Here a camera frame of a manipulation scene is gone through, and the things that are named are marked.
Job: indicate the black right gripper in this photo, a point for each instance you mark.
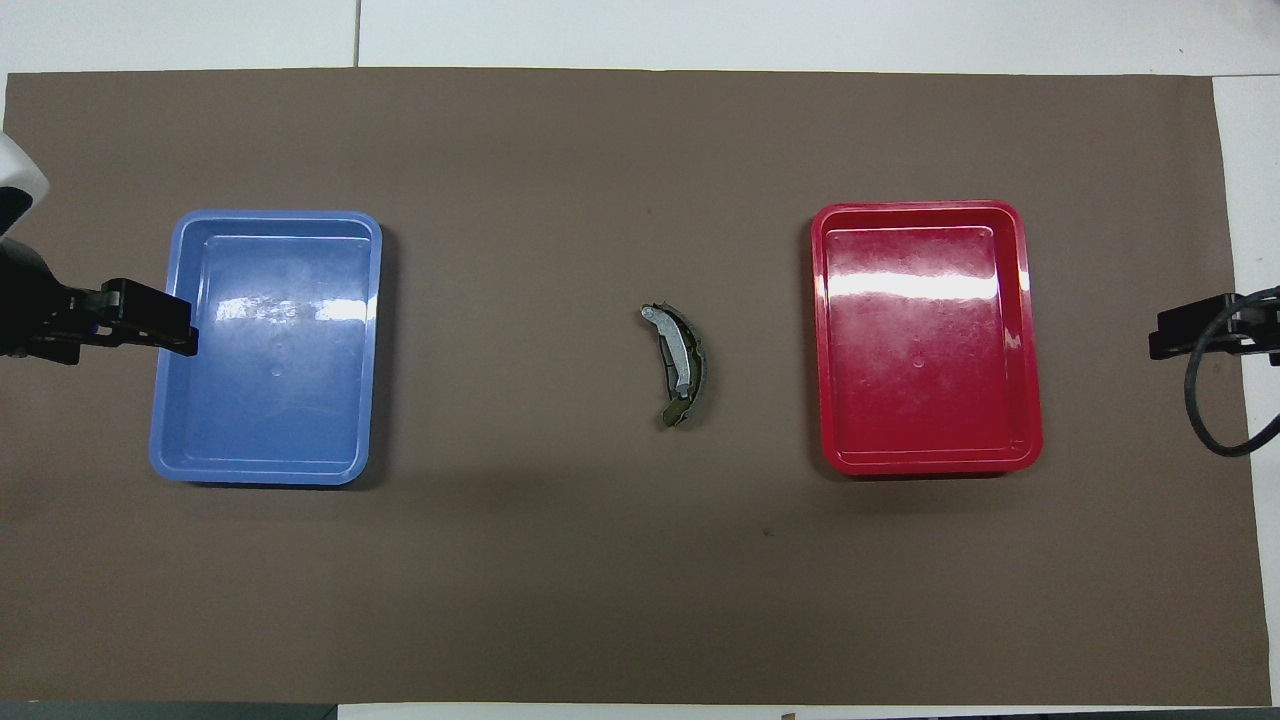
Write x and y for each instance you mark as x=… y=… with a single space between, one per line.
x=1225 y=318

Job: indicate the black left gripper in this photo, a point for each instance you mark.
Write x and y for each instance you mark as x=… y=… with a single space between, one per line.
x=60 y=305

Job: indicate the curved grey brake shoe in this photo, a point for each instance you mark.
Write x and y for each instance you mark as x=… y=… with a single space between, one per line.
x=680 y=350

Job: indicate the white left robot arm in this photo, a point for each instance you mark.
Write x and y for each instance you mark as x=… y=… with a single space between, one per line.
x=15 y=165

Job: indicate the blue plastic tray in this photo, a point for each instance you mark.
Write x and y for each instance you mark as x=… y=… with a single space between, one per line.
x=270 y=400

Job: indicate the red plastic tray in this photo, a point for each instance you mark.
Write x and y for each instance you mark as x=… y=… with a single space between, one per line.
x=925 y=380

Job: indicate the brown table mat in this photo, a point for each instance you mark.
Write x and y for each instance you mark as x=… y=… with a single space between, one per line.
x=500 y=560

